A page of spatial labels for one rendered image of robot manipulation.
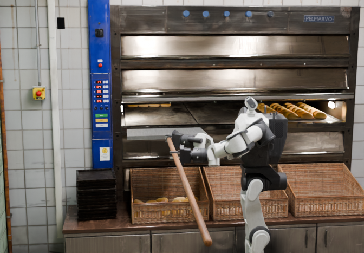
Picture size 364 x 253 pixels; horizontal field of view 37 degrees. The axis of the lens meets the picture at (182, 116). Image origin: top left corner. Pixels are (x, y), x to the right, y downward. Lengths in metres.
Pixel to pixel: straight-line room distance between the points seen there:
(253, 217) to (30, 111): 1.85
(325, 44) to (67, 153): 2.18
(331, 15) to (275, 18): 0.44
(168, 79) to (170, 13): 0.50
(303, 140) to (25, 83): 2.22
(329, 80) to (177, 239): 1.74
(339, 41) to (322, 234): 1.50
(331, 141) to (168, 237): 1.58
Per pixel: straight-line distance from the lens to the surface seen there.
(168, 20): 4.20
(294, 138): 4.51
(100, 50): 4.14
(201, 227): 2.13
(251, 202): 3.51
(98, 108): 4.19
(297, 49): 4.39
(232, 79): 4.29
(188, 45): 4.21
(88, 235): 3.92
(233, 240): 4.03
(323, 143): 4.59
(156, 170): 4.30
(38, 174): 4.38
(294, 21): 4.40
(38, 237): 4.55
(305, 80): 4.44
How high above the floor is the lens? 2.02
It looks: 10 degrees down
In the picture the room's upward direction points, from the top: straight up
